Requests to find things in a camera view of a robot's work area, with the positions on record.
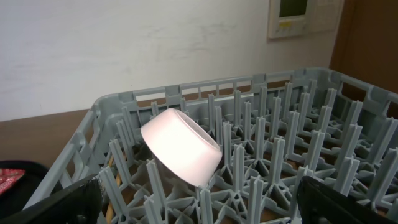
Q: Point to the white wall control panel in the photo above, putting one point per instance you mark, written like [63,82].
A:
[290,18]

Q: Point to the round black serving tray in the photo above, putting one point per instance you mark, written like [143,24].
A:
[16,196]

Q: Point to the red snack wrapper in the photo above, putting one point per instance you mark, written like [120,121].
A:
[9,177]

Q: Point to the wooden chopstick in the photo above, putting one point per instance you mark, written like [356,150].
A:
[112,187]
[111,161]

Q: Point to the grey dishwasher rack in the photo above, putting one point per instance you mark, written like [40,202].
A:
[321,123]

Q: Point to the pink bowl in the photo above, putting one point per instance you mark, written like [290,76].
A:
[182,146]

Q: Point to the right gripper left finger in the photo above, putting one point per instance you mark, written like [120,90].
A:
[80,202]

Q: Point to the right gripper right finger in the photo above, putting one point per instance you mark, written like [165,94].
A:
[317,200]

